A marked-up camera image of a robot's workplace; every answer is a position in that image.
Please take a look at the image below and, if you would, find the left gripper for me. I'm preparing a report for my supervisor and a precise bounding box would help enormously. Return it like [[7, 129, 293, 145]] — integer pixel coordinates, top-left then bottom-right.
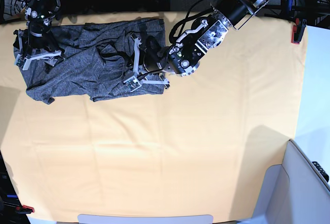
[[130, 32, 172, 90]]

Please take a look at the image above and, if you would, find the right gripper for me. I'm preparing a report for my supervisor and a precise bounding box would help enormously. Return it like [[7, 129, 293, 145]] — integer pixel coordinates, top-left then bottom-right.
[[14, 28, 65, 74]]

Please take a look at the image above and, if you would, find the red clamp right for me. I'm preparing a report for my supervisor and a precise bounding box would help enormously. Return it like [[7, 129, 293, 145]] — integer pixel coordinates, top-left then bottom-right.
[[291, 18, 307, 44]]

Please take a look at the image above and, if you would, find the yellow table cloth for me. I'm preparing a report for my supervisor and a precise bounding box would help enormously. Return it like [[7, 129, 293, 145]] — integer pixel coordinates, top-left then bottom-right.
[[1, 17, 307, 222]]

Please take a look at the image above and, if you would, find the grey long-sleeve T-shirt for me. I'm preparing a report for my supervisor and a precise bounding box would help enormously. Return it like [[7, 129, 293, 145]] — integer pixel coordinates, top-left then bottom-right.
[[21, 18, 166, 105]]

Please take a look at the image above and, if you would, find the black remote control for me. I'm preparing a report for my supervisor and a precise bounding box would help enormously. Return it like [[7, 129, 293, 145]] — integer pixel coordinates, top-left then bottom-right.
[[312, 161, 329, 183]]

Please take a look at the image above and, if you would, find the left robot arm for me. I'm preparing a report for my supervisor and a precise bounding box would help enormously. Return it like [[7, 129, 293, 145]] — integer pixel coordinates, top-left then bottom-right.
[[123, 0, 270, 92]]

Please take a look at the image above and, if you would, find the red clamp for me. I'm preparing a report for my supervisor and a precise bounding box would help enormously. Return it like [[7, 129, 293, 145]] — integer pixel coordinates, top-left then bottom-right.
[[15, 205, 35, 214], [291, 18, 307, 44]]

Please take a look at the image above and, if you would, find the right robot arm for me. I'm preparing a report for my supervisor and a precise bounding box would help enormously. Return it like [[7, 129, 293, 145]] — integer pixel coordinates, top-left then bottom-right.
[[13, 0, 64, 71]]

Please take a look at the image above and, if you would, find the red clamp left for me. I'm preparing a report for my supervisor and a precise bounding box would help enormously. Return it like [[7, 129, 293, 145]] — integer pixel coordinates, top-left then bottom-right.
[[15, 205, 35, 214]]

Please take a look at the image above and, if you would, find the white box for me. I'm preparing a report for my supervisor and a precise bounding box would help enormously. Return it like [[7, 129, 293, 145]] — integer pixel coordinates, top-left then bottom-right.
[[251, 140, 329, 223]]

